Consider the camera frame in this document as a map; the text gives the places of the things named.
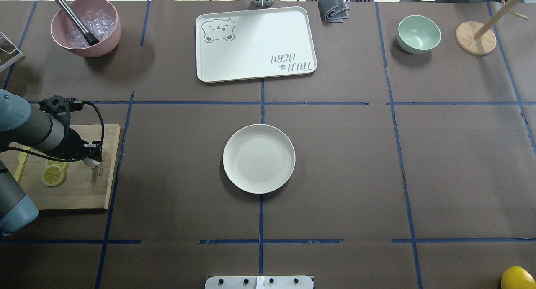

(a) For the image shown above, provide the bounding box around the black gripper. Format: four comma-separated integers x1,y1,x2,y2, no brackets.
63,127,102,162

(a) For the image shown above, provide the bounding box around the cream round plate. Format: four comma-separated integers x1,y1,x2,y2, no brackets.
222,124,296,194

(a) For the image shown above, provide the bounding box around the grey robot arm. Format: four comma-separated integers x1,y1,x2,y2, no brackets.
0,89,105,236

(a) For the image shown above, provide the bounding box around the white bear tray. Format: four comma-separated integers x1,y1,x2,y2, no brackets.
195,6,318,83

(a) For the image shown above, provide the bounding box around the lemon slice middle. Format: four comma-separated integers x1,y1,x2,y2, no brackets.
46,160,68,170

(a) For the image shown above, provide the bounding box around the lemon slice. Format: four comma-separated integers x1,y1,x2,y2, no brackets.
41,164,67,187
46,160,68,170

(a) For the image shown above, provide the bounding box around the bamboo cutting board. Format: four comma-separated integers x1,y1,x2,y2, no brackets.
19,124,123,210

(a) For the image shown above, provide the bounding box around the lemon slice bottom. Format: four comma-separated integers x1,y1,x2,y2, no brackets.
41,164,67,187

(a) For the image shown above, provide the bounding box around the yellow plastic knife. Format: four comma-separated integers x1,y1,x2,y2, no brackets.
13,146,31,182

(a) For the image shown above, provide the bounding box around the steel muddler black tip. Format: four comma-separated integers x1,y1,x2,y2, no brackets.
55,0,100,46

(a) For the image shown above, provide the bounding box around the pink bowl with ice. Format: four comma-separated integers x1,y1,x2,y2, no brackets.
50,0,122,58

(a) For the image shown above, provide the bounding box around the grey folded cloth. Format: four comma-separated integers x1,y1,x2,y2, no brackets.
318,0,350,23

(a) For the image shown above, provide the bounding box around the mint green bowl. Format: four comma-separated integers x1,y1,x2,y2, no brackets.
397,15,442,54

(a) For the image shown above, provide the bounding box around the wooden mug stand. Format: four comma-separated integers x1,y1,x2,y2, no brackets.
454,0,520,56

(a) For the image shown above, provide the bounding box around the yellow lemon lower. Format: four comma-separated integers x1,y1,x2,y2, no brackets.
500,266,536,289

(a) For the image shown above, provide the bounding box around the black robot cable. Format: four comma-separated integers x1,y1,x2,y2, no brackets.
13,101,105,163

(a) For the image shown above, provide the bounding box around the wire rack corner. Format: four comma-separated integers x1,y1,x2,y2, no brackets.
0,32,24,72

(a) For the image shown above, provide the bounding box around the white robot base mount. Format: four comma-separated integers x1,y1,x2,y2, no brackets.
204,275,315,289

